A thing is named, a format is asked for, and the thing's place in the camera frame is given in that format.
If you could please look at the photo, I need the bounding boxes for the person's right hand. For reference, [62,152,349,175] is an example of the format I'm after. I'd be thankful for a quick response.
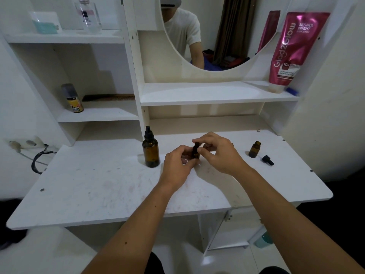
[192,131,251,177]

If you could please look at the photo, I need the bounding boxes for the person's left hand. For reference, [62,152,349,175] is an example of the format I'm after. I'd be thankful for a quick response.
[159,145,200,194]

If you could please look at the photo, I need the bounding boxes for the large amber glass bottle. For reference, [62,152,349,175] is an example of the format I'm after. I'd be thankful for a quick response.
[142,137,161,168]

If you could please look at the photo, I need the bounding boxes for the person's right forearm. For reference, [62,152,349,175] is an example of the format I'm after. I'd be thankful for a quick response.
[235,167,365,274]

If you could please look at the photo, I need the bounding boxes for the person's left forearm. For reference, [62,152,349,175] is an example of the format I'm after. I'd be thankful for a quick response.
[81,182,177,274]

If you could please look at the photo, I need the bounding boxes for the person's left leg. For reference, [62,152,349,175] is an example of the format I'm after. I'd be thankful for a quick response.
[144,252,166,274]

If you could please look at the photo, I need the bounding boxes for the person's leg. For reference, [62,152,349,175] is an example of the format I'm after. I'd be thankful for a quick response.
[258,266,291,274]
[144,252,166,274]

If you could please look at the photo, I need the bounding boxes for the person's right leg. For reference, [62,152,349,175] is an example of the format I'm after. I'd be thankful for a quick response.
[258,266,291,274]

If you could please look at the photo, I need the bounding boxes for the clear perfume bottle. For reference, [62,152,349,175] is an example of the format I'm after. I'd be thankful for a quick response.
[74,0,103,35]

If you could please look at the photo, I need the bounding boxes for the white vanity shelf unit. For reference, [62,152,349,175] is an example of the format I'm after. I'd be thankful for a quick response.
[0,0,359,256]

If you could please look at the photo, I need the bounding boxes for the teal cup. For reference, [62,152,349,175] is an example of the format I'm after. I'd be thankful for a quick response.
[254,231,274,249]

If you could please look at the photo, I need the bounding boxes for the brown comb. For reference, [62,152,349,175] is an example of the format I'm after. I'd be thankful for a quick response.
[82,94,135,102]

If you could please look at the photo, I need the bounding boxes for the yellow spray can grey cap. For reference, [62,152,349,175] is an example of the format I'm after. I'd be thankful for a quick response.
[60,83,85,113]

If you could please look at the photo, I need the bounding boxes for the pink lotion tube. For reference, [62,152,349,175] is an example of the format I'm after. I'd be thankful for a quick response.
[268,11,331,94]

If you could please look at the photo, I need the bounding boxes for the round mirror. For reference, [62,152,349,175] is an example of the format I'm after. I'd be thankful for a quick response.
[158,0,294,72]

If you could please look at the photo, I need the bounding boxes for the white and teal box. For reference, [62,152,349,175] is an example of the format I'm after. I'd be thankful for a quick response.
[28,11,63,35]

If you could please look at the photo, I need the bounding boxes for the coiled black cable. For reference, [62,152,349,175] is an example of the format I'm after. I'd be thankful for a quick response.
[30,144,57,175]

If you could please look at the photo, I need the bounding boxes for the white wall socket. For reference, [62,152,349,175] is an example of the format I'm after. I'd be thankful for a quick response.
[8,137,46,150]

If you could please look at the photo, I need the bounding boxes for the white plug with cord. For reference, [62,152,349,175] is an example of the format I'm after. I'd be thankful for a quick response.
[9,141,49,166]

